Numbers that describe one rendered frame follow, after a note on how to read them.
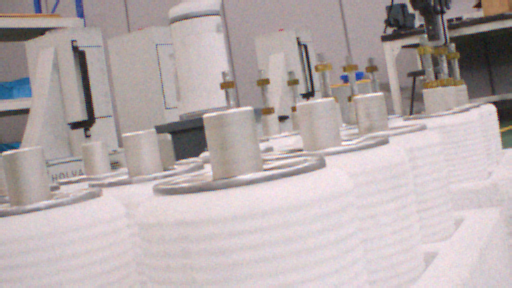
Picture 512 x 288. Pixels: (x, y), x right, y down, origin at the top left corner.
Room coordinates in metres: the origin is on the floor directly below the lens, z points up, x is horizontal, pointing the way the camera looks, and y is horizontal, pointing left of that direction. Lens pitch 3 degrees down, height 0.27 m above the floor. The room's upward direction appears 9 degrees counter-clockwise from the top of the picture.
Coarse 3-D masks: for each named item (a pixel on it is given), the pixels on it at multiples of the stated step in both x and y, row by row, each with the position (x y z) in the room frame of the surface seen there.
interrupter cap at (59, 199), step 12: (60, 192) 0.42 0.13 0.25; (72, 192) 0.42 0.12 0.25; (84, 192) 0.40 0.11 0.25; (96, 192) 0.38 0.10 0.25; (0, 204) 0.41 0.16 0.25; (24, 204) 0.35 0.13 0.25; (36, 204) 0.35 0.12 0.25; (48, 204) 0.35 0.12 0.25; (60, 204) 0.36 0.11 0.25; (0, 216) 0.35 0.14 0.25
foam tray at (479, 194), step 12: (504, 156) 1.02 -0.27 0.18; (492, 168) 0.89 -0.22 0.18; (504, 168) 0.87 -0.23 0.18; (492, 180) 0.78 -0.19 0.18; (504, 180) 0.76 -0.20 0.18; (456, 192) 0.78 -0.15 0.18; (468, 192) 0.77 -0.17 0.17; (480, 192) 0.77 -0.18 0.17; (492, 192) 0.76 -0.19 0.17; (504, 192) 0.76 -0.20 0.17; (456, 204) 0.78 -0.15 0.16; (468, 204) 0.77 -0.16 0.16; (480, 204) 0.77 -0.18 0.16; (492, 204) 0.76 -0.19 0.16; (504, 204) 0.76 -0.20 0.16; (504, 216) 0.76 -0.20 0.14
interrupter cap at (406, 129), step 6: (402, 126) 0.59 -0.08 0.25; (408, 126) 0.58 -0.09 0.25; (414, 126) 0.54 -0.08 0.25; (420, 126) 0.54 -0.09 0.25; (426, 126) 0.56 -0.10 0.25; (354, 132) 0.60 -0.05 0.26; (378, 132) 0.53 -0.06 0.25; (384, 132) 0.53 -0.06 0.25; (390, 132) 0.53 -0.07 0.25; (396, 132) 0.53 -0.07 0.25; (402, 132) 0.53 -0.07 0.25; (408, 132) 0.53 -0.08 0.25; (414, 132) 0.54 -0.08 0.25; (342, 138) 0.54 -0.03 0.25; (348, 138) 0.53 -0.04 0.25
